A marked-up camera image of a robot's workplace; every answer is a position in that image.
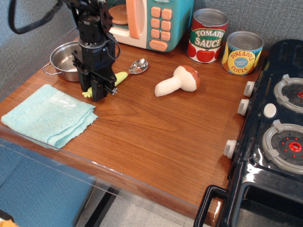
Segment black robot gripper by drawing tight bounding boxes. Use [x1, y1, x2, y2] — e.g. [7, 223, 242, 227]
[73, 40, 117, 102]

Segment spoon with green handle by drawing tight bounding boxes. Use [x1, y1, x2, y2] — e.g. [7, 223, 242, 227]
[81, 58, 149, 98]

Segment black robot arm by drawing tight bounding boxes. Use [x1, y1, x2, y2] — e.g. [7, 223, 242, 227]
[63, 0, 120, 102]

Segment small steel pot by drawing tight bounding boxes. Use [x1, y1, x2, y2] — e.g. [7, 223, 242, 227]
[42, 41, 81, 82]

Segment light blue folded cloth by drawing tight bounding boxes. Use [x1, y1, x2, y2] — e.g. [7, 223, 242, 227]
[1, 84, 97, 148]

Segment toy microwave teal and cream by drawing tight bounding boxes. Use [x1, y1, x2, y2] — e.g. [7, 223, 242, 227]
[107, 0, 194, 52]

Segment toy mushroom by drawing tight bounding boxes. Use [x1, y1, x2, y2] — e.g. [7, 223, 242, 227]
[154, 65, 201, 97]

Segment tomato sauce can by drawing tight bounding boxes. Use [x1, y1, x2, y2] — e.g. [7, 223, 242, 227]
[187, 8, 229, 63]

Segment white stove knob lower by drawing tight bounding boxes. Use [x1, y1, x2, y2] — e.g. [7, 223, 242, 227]
[223, 140, 237, 159]

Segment white stove knob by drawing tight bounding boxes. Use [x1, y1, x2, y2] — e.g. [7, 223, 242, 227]
[223, 140, 237, 159]
[237, 99, 250, 116]
[244, 81, 255, 98]

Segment white stove knob middle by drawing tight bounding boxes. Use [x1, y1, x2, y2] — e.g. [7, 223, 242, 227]
[237, 99, 250, 116]

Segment pineapple slices can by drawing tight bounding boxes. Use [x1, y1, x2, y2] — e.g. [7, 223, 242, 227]
[222, 31, 264, 75]

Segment white stove knob upper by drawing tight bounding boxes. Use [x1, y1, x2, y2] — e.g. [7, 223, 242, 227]
[244, 81, 255, 98]

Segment orange object at corner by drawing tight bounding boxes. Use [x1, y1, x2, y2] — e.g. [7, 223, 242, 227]
[0, 219, 18, 227]

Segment black toy stove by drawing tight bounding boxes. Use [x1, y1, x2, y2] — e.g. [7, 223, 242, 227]
[194, 39, 303, 227]

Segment black braided cable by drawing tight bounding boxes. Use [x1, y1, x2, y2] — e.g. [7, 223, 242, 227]
[8, 0, 63, 35]

